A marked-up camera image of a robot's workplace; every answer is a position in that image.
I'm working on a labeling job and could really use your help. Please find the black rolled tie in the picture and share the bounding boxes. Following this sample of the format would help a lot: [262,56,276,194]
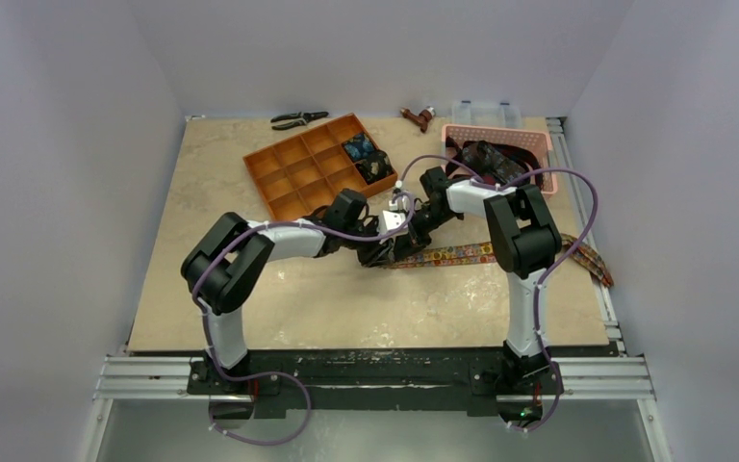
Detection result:
[355,150,394,185]

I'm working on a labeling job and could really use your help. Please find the colourful patterned tie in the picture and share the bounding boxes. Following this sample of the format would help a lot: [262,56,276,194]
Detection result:
[381,242,615,288]

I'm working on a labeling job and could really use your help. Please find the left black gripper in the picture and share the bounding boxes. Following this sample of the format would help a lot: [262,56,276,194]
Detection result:
[342,217,393,267]

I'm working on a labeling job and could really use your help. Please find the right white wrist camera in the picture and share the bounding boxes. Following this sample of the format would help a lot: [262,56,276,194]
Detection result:
[388,181,415,213]

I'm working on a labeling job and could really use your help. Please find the pink plastic basket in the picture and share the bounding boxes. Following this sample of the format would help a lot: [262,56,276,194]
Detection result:
[443,124,552,187]

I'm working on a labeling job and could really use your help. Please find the dark ties in basket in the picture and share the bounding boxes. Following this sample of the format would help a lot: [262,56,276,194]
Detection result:
[445,138,541,185]

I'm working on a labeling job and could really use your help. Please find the blue rolled tie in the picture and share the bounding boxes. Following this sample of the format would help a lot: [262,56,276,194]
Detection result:
[342,132,377,163]

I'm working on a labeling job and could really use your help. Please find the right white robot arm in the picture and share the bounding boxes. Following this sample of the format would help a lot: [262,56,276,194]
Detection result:
[394,167,562,392]

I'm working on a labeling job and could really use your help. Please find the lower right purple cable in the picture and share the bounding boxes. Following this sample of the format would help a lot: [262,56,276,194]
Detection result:
[506,363,574,435]

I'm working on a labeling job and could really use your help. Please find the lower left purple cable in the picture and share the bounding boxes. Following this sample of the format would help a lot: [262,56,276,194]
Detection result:
[206,365,316,447]

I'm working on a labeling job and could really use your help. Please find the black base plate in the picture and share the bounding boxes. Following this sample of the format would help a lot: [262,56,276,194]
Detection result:
[187,346,564,425]

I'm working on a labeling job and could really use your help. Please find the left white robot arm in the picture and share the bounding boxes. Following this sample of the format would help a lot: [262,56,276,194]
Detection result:
[180,189,415,394]

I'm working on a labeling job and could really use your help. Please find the clear plastic organizer box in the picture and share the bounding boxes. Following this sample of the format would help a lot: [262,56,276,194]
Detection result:
[451,100,523,129]

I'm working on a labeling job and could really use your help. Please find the aluminium frame rail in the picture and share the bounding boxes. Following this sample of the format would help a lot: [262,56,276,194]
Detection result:
[80,117,654,461]

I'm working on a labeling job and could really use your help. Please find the black pliers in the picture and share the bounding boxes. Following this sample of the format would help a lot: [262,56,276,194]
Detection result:
[269,111,329,131]

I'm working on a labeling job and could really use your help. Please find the orange compartment tray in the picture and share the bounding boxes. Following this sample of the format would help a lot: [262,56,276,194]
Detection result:
[243,114,398,220]

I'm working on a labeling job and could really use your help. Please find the brown handled tool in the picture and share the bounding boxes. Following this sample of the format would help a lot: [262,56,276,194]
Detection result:
[399,106,436,134]

